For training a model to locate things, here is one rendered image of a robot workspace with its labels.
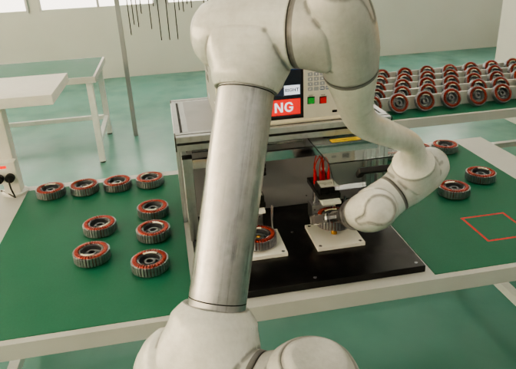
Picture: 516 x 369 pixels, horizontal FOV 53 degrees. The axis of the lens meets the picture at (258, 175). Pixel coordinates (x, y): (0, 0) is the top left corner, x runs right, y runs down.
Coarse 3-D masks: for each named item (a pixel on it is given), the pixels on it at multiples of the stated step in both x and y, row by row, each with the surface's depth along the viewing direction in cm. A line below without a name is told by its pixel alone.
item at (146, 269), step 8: (136, 256) 154; (144, 256) 156; (152, 256) 157; (160, 256) 154; (136, 264) 150; (144, 264) 153; (152, 264) 151; (160, 264) 150; (168, 264) 154; (136, 272) 150; (144, 272) 149; (152, 272) 149; (160, 272) 151
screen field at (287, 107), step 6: (276, 102) 156; (282, 102) 157; (288, 102) 157; (294, 102) 157; (276, 108) 157; (282, 108) 157; (288, 108) 158; (294, 108) 158; (276, 114) 158; (282, 114) 158; (288, 114) 158
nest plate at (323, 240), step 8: (312, 232) 164; (320, 232) 163; (328, 232) 163; (344, 232) 163; (352, 232) 163; (312, 240) 161; (320, 240) 159; (328, 240) 159; (336, 240) 159; (344, 240) 159; (352, 240) 158; (360, 240) 158; (320, 248) 155; (328, 248) 156; (336, 248) 156
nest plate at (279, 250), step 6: (276, 234) 164; (276, 240) 160; (282, 240) 160; (276, 246) 157; (282, 246) 157; (258, 252) 154; (264, 252) 154; (270, 252) 154; (276, 252) 154; (282, 252) 154; (258, 258) 152; (264, 258) 153; (270, 258) 153
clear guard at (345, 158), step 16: (320, 144) 156; (336, 144) 155; (352, 144) 154; (368, 144) 154; (336, 160) 143; (352, 160) 143; (368, 160) 143; (384, 160) 144; (336, 176) 141; (352, 176) 141; (368, 176) 141
